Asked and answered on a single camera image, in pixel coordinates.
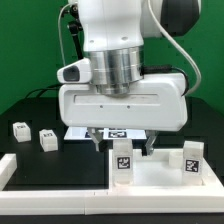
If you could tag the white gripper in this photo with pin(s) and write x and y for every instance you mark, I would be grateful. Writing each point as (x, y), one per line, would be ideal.
(155, 102)

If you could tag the white square table top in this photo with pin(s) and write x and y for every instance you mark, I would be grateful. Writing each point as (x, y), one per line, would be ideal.
(163, 170)

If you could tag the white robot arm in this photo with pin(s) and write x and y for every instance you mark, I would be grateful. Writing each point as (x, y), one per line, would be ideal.
(110, 87)

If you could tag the white sheet with tags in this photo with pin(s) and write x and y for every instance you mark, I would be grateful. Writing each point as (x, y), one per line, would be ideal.
(81, 133)

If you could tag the white U-shaped fence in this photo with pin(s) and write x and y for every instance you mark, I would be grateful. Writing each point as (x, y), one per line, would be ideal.
(111, 200)

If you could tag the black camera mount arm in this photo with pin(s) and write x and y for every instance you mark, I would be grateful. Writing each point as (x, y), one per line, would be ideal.
(75, 28)

